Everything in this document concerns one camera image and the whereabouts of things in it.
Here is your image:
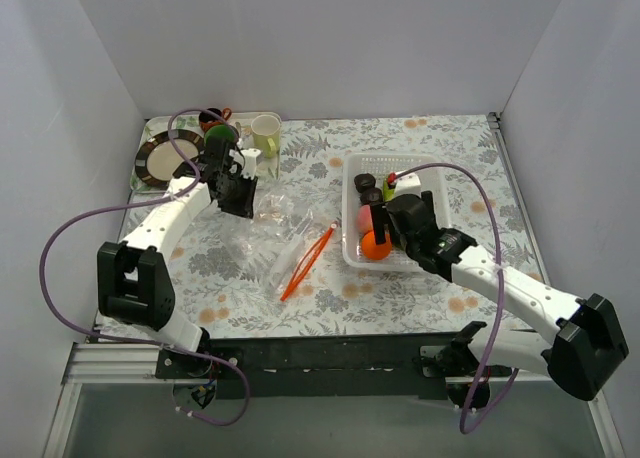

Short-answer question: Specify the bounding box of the fake red apple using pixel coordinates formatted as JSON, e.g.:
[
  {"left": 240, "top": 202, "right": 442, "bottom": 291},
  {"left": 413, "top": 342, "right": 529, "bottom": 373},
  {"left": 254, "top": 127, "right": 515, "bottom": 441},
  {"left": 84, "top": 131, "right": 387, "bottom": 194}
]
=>
[{"left": 356, "top": 205, "right": 373, "bottom": 234}]

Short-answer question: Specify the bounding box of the fake orange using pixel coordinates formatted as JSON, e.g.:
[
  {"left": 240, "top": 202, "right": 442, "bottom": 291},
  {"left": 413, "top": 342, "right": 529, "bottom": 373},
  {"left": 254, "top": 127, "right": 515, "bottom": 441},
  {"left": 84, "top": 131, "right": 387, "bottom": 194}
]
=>
[{"left": 360, "top": 231, "right": 393, "bottom": 261}]

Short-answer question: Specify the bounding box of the fake dark purple plum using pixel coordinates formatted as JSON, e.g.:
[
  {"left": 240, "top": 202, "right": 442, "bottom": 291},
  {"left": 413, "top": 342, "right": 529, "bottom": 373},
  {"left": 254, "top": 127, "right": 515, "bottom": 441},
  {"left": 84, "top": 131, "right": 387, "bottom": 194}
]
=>
[{"left": 353, "top": 173, "right": 376, "bottom": 193}]

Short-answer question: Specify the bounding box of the clear zip top bag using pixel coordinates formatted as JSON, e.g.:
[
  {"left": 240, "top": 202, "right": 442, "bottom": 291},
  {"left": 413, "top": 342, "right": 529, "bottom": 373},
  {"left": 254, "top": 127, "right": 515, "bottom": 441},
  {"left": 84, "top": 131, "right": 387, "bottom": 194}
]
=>
[{"left": 221, "top": 187, "right": 332, "bottom": 300}]

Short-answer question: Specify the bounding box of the fake green lime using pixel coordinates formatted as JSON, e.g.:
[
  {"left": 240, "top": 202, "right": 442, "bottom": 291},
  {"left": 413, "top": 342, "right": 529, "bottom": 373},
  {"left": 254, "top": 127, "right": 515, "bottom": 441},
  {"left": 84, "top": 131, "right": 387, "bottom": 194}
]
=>
[{"left": 382, "top": 175, "right": 395, "bottom": 202}]

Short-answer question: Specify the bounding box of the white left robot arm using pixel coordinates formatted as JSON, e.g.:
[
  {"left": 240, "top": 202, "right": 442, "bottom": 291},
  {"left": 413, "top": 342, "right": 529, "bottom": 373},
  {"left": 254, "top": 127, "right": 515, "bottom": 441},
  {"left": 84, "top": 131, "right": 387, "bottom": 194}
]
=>
[{"left": 97, "top": 138, "right": 262, "bottom": 378}]

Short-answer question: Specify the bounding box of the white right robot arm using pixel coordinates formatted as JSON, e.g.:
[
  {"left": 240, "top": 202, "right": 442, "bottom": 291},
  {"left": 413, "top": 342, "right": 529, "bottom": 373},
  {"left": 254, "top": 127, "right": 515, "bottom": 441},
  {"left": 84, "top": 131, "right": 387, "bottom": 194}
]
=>
[{"left": 371, "top": 192, "right": 629, "bottom": 401}]

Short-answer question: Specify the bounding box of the green floral mug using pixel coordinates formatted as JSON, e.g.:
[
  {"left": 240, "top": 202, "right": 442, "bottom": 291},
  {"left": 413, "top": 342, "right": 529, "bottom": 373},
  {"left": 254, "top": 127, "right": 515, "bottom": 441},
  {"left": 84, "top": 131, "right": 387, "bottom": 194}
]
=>
[{"left": 204, "top": 123, "right": 240, "bottom": 147}]

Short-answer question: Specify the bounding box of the white plastic basket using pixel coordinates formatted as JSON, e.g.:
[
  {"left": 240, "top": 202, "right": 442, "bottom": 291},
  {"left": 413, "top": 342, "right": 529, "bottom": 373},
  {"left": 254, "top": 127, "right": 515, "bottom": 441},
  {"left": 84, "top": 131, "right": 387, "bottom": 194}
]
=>
[{"left": 342, "top": 151, "right": 452, "bottom": 273}]

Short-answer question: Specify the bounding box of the small brown orange cup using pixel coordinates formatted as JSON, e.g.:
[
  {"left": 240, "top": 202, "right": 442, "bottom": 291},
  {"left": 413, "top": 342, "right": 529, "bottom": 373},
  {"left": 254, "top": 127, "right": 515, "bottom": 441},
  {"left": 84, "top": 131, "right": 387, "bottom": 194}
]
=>
[{"left": 198, "top": 107, "right": 232, "bottom": 132}]

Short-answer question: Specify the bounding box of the pale yellow mug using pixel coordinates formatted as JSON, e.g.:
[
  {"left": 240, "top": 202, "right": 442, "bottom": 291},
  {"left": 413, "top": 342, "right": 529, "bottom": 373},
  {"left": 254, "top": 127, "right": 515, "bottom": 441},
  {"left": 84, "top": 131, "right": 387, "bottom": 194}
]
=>
[{"left": 250, "top": 114, "right": 281, "bottom": 158}]

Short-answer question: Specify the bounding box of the brown striped plate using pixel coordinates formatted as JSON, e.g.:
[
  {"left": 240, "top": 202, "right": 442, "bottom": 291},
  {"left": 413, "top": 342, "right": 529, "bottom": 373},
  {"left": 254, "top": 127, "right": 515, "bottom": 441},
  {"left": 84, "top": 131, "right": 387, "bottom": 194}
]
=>
[{"left": 134, "top": 129, "right": 205, "bottom": 188}]

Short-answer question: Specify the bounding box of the floral tablecloth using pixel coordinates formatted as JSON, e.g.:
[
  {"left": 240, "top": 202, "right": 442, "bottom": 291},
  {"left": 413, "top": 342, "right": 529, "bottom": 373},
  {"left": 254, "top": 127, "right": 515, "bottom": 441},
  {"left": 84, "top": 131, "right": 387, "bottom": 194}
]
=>
[{"left": 168, "top": 115, "right": 540, "bottom": 338}]

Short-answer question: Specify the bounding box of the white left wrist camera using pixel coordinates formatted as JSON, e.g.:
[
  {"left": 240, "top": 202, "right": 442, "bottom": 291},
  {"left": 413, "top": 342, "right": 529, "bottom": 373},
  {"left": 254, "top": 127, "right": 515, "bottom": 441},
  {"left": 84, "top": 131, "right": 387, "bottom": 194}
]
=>
[{"left": 234, "top": 148, "right": 262, "bottom": 180}]

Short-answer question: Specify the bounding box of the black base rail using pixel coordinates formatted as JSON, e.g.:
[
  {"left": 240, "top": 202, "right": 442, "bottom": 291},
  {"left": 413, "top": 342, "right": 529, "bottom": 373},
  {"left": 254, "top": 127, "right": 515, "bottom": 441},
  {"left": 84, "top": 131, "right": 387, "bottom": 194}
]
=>
[{"left": 155, "top": 332, "right": 478, "bottom": 400}]

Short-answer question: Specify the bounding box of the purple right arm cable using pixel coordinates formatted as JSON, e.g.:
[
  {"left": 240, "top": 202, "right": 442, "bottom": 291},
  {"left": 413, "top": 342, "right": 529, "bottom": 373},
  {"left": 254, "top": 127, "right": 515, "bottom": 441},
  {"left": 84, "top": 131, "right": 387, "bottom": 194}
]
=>
[{"left": 386, "top": 162, "right": 519, "bottom": 435}]

